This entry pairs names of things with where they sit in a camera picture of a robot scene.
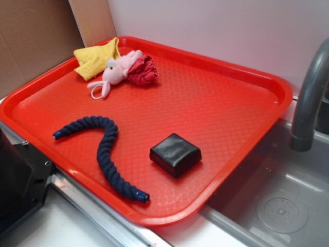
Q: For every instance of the black box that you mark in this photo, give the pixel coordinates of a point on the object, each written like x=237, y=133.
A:
x=175, y=155

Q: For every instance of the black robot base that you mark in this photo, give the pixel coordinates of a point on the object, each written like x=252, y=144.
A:
x=25, y=175

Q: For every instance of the red plastic tray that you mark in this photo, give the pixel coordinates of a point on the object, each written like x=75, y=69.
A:
x=222, y=108

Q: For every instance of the red crumpled cloth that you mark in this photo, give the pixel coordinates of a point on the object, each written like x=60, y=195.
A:
x=143, y=71

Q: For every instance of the pink plush toy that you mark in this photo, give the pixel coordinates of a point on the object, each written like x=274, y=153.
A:
x=115, y=72

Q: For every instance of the yellow cloth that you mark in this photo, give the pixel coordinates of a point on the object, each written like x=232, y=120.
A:
x=92, y=60

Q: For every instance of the grey metal sink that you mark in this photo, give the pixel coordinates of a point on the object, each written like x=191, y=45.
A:
x=276, y=196

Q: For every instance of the grey faucet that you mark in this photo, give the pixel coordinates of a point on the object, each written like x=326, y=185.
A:
x=311, y=113

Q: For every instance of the brown cardboard panel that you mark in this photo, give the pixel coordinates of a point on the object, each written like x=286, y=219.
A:
x=36, y=36

